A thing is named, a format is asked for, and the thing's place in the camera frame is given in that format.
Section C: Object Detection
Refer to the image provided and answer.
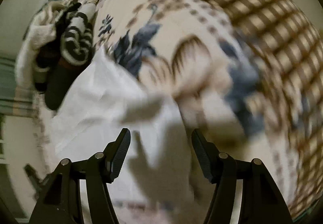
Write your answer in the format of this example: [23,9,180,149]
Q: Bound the white cloth garment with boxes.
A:
[47,49,203,223]

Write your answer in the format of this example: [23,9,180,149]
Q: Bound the black knitted garment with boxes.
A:
[34,44,87,111]

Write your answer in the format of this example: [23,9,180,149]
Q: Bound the black white striped socks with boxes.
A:
[54,3,96,66]

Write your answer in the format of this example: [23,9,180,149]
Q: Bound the cream towel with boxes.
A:
[15,0,74,89]

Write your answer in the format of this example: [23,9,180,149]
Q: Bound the floral fleece blanket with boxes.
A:
[32,0,323,224]

